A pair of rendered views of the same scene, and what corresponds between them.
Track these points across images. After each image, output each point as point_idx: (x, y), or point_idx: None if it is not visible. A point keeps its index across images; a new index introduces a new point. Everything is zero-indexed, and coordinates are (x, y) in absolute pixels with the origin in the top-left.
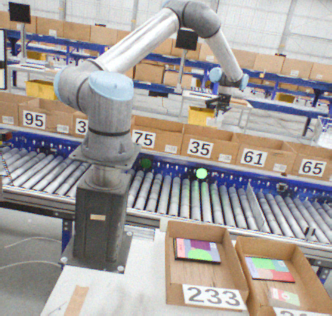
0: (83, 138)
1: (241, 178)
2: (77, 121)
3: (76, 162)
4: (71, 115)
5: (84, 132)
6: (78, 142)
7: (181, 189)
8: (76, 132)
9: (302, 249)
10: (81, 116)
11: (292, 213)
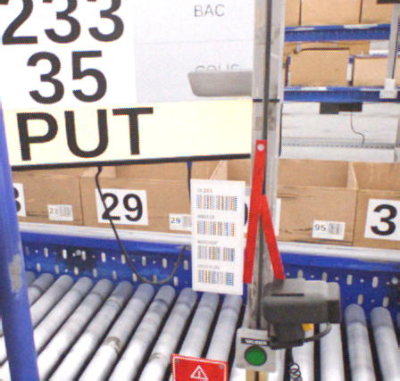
0: (388, 250)
1: None
2: (371, 207)
3: (387, 318)
4: (354, 194)
5: (392, 232)
6: (382, 263)
7: None
8: (368, 235)
9: None
10: (385, 193)
11: None
